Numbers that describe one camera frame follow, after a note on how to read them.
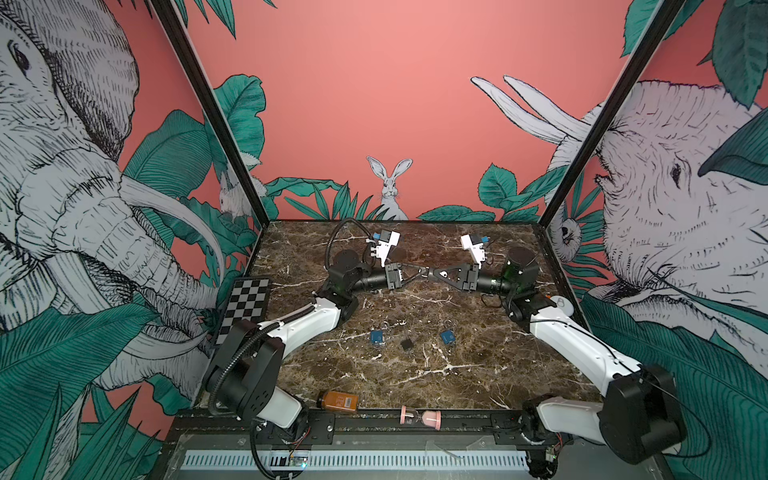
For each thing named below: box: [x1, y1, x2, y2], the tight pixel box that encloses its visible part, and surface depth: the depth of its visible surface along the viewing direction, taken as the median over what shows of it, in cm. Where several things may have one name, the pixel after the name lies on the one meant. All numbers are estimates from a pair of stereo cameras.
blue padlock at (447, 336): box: [440, 330, 456, 345], surface depth 92 cm
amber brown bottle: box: [316, 391, 359, 411], surface depth 76 cm
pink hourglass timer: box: [400, 405, 442, 430], surface depth 76 cm
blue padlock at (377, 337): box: [371, 330, 383, 345], surface depth 91 cm
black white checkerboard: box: [214, 276, 271, 348], surface depth 95 cm
